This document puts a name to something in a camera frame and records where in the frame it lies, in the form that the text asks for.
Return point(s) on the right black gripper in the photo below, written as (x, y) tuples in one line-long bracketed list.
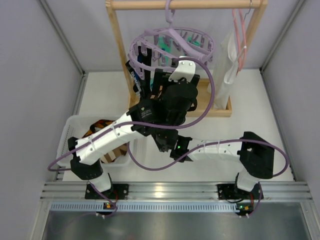
[(163, 144)]

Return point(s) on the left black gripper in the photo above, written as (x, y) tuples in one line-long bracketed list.
[(161, 75)]

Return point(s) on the brown tan striped sock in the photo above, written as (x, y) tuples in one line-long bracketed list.
[(114, 155)]

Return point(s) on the brown tan argyle sock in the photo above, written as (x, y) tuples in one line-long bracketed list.
[(157, 89)]

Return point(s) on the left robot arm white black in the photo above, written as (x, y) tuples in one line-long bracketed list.
[(157, 114)]

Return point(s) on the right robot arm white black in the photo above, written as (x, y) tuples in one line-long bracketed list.
[(252, 152)]

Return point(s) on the pink clothes hanger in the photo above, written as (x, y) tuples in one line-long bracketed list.
[(241, 44)]

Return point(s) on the mint green sock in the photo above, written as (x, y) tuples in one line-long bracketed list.
[(161, 57)]

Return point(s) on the black blue sock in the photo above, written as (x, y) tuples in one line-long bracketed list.
[(141, 77)]

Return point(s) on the wooden clothes rack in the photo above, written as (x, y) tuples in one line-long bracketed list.
[(128, 5)]

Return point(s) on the white hanging cloth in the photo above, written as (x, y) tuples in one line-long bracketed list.
[(225, 70)]

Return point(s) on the black red yellow argyle sock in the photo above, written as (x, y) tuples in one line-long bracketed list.
[(97, 126)]

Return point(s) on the white plastic basket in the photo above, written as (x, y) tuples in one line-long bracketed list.
[(120, 160)]

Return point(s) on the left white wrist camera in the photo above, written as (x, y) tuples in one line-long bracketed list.
[(185, 70)]

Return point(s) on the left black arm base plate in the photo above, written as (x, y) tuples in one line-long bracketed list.
[(119, 191)]

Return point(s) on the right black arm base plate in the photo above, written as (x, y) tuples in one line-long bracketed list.
[(229, 191)]

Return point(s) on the aluminium rail frame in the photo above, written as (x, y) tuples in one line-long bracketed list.
[(190, 197)]

